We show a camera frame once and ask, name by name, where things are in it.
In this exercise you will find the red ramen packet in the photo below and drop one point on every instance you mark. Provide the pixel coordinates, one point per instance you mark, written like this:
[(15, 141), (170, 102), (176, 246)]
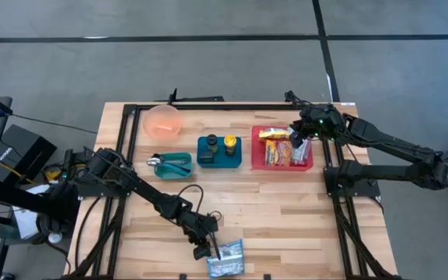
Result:
[(302, 155)]

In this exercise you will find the white round cap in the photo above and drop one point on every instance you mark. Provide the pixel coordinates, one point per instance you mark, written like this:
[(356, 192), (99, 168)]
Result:
[(54, 237)]

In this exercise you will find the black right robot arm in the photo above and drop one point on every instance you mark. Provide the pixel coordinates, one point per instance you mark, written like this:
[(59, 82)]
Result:
[(387, 140)]

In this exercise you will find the black aluminium table frame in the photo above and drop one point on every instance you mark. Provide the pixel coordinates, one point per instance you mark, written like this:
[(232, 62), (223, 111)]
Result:
[(228, 107)]

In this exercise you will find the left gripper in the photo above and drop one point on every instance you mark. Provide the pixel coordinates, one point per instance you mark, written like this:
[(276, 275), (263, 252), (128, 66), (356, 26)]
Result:
[(202, 229)]

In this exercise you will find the white paper sheet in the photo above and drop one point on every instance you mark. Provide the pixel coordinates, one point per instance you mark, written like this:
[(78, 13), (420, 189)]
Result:
[(25, 221)]

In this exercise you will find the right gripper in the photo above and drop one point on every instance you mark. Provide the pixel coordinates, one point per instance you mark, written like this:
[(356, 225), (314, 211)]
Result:
[(323, 120)]

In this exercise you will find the yellow-lid spice jar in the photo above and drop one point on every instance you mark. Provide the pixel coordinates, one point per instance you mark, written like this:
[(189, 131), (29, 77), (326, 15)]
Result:
[(230, 143)]

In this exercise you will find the black-lid spice jar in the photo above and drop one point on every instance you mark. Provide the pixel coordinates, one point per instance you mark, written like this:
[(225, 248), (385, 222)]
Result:
[(212, 142)]

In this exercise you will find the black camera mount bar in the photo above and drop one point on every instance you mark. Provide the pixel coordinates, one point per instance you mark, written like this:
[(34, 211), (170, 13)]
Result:
[(200, 99)]

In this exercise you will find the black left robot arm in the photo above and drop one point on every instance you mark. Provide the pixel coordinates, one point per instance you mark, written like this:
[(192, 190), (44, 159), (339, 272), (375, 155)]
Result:
[(150, 194)]

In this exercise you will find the red plastic tray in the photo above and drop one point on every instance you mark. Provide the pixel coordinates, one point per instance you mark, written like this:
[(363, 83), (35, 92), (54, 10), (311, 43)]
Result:
[(259, 155)]

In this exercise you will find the teal plastic bin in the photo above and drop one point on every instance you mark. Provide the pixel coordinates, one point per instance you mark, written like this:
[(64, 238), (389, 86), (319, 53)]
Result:
[(177, 176)]

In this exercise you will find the yellow ramen packet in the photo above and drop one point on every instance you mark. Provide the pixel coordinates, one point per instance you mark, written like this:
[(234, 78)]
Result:
[(272, 134)]

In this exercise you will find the shiny metal spoon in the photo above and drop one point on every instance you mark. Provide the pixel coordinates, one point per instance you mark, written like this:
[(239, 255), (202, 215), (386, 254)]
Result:
[(154, 161)]

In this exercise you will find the blue ramen packet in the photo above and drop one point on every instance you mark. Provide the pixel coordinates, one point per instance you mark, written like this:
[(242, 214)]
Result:
[(228, 264)]

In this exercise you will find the pink translucent bowl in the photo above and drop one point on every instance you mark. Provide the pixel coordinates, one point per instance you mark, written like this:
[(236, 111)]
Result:
[(162, 122)]

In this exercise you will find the orange ramen packet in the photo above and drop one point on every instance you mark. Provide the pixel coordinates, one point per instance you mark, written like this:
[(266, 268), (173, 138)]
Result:
[(276, 153)]

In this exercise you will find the black equipment case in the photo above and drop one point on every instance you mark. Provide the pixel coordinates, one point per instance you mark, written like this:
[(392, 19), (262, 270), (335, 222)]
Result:
[(25, 148)]

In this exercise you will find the long dark metal spoon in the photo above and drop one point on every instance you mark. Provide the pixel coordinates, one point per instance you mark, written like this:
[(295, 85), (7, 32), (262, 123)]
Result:
[(181, 168)]

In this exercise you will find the dark blue plastic tray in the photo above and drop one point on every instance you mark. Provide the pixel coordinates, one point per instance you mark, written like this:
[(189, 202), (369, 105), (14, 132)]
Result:
[(220, 161)]

